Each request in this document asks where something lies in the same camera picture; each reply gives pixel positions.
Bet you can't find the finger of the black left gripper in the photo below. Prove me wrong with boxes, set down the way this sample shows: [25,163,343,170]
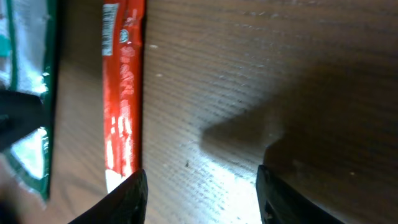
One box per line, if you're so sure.
[1,90,50,152]

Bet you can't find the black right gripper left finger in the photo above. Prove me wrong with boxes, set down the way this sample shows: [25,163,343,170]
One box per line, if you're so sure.
[70,169,148,224]

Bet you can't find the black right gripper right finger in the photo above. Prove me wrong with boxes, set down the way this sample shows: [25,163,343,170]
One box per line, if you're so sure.
[256,165,343,224]

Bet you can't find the green white 3M package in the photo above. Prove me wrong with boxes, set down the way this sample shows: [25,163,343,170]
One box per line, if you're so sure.
[1,0,58,202]

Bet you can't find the red snack stick packet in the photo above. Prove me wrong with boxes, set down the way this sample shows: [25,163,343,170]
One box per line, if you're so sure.
[102,0,146,192]

